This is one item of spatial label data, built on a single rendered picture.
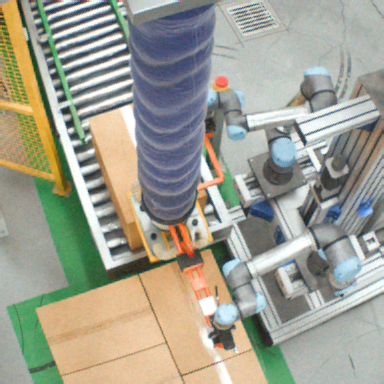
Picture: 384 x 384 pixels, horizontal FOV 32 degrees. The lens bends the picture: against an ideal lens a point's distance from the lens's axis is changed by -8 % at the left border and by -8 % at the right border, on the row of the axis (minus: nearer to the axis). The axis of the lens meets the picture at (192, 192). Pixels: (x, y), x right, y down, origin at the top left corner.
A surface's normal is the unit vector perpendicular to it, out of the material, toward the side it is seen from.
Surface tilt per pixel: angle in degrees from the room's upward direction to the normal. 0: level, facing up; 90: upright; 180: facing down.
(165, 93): 78
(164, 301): 0
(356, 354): 0
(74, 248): 0
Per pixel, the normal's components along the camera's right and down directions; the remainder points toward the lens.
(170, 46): -0.17, 0.80
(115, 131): 0.03, -0.38
